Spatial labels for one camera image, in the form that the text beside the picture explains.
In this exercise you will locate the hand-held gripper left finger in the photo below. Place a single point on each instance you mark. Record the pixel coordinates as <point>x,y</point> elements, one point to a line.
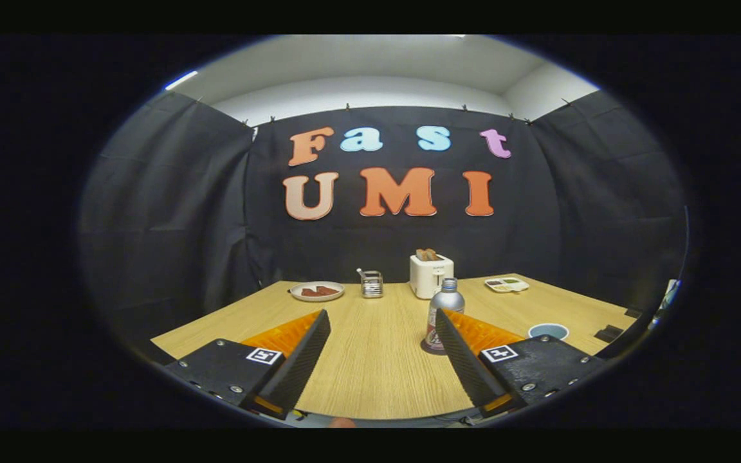
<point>298,360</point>

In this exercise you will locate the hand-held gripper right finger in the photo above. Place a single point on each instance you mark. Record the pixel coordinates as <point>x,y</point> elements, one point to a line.
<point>465,363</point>

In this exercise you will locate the dark brown round coaster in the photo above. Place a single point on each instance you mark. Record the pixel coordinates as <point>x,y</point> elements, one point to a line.
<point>423,348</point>

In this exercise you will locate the silver juice bottle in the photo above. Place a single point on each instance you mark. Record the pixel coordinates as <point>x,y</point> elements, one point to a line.
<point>444,305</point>

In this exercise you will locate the white cup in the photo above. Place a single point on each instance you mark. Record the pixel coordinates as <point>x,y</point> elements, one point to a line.
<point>548,331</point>

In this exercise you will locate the round white plate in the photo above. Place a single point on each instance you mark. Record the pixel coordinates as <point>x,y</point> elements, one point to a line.
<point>296,294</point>

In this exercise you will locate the brown meat slices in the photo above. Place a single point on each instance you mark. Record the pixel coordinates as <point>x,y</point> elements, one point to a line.
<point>319,290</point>

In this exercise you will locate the wooden table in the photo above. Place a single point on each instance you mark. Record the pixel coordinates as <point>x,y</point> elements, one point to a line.
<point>377,360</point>

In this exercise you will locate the white food tray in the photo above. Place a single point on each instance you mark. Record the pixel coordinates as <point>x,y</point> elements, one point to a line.
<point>507,285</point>

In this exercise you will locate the white toaster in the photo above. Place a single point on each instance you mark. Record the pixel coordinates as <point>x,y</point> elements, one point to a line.
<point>429,278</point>

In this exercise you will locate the toast slices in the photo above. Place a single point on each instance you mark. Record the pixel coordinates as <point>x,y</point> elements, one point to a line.
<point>427,254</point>

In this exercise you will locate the black table edge clamp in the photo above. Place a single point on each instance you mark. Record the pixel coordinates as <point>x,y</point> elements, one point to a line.
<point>633,312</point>
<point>608,334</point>

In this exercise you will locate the black backdrop cloth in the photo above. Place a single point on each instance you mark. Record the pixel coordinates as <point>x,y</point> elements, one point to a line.
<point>203,212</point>

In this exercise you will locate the pale grey equipment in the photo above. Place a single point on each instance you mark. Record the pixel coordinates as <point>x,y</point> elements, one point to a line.
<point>669,294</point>

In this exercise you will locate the ceiling light strip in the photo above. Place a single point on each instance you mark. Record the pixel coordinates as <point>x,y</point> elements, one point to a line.
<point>181,80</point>

